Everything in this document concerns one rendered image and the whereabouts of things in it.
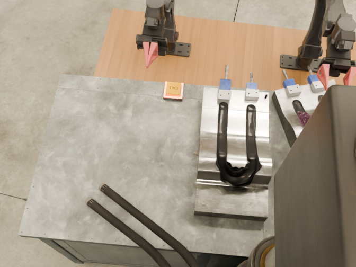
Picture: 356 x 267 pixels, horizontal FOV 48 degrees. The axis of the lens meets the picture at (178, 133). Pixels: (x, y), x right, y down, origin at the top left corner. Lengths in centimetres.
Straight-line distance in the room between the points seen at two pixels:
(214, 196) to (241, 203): 10
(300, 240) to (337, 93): 13
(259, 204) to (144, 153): 48
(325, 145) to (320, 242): 7
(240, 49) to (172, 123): 49
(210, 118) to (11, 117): 156
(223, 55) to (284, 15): 138
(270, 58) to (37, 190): 113
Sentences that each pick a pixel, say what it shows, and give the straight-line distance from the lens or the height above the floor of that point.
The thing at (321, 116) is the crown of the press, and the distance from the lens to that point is 33.
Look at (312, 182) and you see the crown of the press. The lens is 34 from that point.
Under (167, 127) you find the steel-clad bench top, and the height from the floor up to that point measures 80.
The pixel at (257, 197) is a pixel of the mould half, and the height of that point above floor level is 86.
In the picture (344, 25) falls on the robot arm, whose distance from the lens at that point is 138.
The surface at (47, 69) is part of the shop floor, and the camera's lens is 291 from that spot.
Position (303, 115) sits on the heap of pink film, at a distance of 164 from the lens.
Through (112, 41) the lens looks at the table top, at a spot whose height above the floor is 80.
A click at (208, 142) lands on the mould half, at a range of 150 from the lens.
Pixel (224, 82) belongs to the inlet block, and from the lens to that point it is 159.
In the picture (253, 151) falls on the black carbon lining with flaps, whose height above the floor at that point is 91.
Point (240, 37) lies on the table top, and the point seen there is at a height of 80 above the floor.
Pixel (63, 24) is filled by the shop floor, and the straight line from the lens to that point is 312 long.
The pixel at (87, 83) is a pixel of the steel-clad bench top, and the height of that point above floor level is 80.
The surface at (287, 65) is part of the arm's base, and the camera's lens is 185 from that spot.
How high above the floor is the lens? 226
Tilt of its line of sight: 64 degrees down
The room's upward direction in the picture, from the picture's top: straight up
